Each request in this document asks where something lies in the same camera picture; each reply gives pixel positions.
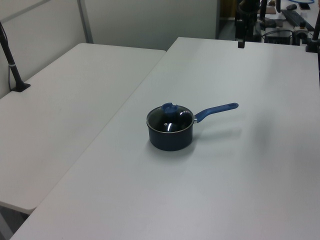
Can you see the black box device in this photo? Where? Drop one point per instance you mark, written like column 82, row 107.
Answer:
column 278, row 36

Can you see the glass lid with blue knob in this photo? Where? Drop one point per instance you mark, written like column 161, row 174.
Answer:
column 169, row 120

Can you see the black computer mouse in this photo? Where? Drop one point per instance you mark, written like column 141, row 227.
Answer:
column 291, row 7

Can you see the black computer keyboard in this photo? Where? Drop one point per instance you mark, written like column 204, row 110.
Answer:
column 295, row 16

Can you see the white device with black knob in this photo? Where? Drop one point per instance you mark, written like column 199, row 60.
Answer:
column 301, row 31

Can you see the black camera pole with clamp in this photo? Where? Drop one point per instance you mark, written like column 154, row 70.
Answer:
column 315, row 30

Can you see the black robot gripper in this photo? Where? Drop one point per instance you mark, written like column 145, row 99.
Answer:
column 247, row 8

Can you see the black camera pole with base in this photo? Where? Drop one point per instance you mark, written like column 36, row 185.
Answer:
column 13, row 70

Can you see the grey metal partition post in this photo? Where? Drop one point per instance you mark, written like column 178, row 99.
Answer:
column 85, row 20

